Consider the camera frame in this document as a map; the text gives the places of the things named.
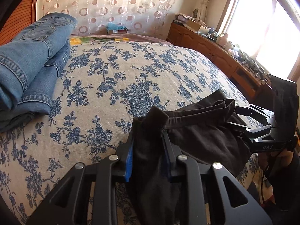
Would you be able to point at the wooden sideboard cabinet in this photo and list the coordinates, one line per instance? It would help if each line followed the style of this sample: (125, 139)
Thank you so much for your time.
(252, 88)

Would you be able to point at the person's right hand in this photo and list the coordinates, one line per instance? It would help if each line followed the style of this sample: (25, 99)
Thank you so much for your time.
(276, 159)

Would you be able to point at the folded blue jeans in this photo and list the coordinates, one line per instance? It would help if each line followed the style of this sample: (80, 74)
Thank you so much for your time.
(30, 66)

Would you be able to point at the wooden slatted wardrobe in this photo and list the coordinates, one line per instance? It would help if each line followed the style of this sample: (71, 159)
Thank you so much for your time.
(22, 16)

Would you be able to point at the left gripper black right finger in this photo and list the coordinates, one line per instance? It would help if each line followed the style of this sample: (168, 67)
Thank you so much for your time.
(169, 154)

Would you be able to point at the black fleece pants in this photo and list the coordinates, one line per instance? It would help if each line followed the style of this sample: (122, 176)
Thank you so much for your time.
(199, 131)

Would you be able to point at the colourful floral blanket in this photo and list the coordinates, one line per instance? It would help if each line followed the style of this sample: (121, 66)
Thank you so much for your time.
(76, 40)

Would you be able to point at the blue floral white bedspread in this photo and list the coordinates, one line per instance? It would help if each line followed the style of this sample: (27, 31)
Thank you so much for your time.
(102, 88)

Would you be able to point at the window with wooden frame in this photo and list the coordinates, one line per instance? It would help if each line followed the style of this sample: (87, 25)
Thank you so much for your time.
(265, 32)

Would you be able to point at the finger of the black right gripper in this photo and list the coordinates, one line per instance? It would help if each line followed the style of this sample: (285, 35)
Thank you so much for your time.
(245, 131)
(254, 111)

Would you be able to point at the blue item on box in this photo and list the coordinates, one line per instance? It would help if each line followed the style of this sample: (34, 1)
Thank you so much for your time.
(116, 29)

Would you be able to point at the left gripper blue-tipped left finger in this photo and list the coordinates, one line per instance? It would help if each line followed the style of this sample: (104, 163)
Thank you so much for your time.
(128, 161)

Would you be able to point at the sheer circle-patterned curtain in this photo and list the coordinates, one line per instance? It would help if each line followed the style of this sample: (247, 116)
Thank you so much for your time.
(144, 17)

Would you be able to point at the person's right forearm dark sleeve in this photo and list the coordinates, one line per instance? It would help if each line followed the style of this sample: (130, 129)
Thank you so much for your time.
(285, 184)

